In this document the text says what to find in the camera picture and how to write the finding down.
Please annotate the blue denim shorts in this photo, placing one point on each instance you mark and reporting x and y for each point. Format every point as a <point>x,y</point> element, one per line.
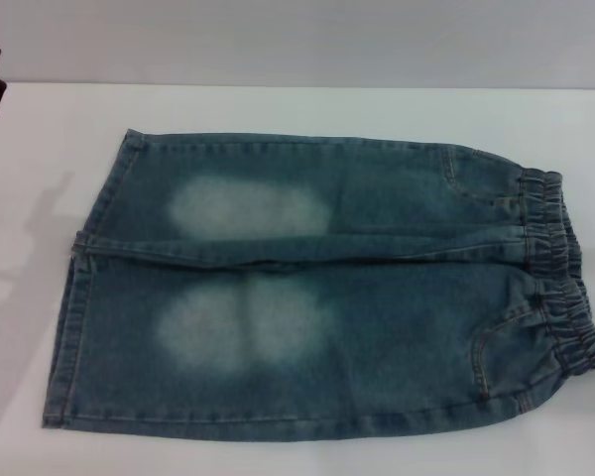
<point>377,297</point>

